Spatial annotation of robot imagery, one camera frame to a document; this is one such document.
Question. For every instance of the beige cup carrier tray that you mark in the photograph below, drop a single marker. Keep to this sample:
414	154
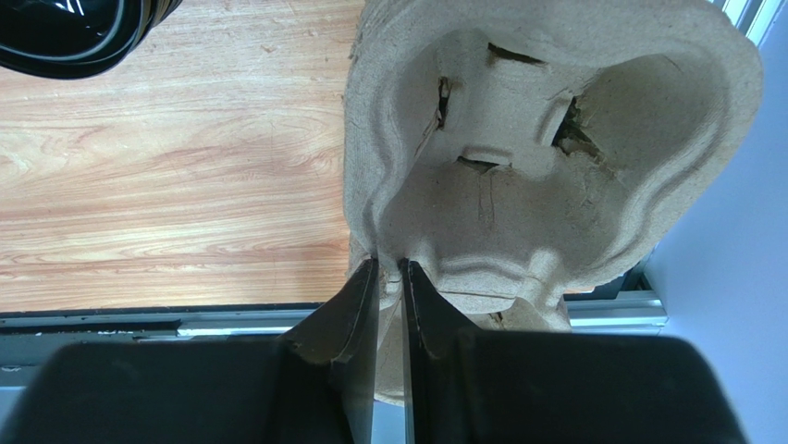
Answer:
431	332

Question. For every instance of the single beige cup carrier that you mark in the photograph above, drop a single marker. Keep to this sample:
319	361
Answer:
515	149

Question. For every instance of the stack of black lids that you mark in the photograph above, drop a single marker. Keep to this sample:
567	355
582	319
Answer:
75	39

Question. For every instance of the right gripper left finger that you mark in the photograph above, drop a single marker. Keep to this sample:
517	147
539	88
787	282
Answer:
312	384

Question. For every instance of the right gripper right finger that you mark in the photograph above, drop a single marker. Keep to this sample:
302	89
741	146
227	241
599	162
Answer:
537	387

